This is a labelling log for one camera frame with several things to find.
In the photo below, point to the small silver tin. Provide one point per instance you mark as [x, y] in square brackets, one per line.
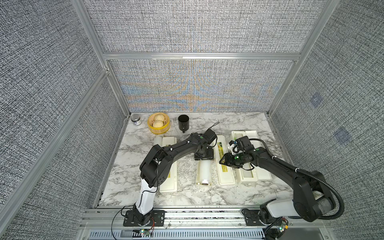
[136, 119]

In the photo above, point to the plastic wrap roll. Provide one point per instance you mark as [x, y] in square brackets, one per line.
[205, 172]
[158, 140]

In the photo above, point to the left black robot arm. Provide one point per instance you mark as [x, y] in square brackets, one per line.
[156, 167]

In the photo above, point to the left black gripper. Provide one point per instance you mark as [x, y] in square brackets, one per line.
[210, 156]

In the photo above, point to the black cup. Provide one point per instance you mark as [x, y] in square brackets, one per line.
[183, 123]

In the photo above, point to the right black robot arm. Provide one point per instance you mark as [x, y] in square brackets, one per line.
[313, 197]

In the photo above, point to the aluminium mounting rail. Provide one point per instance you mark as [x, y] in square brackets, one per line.
[175, 218]

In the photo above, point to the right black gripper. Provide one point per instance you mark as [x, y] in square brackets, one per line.
[227, 160]

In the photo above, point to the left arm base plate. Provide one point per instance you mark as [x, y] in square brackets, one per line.
[133, 218]

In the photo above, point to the yellow bowl with buns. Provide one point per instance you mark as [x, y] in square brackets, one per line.
[159, 123]

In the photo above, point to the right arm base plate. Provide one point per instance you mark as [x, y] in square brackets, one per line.
[250, 216]

